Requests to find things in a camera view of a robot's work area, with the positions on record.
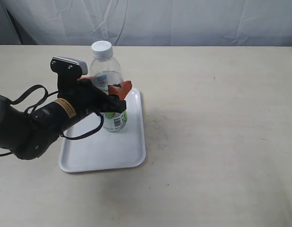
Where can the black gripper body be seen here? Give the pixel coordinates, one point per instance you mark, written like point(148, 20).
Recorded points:
point(81, 98)

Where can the white rectangular plastic tray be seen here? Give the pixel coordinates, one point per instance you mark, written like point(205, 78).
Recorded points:
point(108, 150)

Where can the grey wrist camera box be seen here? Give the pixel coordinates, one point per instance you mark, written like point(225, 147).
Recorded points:
point(80, 63)

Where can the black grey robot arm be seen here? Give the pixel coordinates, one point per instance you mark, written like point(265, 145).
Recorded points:
point(28, 134)

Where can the white wrinkled backdrop cloth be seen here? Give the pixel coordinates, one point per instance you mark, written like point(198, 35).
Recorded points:
point(147, 22)

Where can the clear plastic bottle white cap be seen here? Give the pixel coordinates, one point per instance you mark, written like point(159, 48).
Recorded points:
point(105, 70)

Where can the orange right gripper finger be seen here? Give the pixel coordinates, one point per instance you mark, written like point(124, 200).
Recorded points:
point(120, 90)

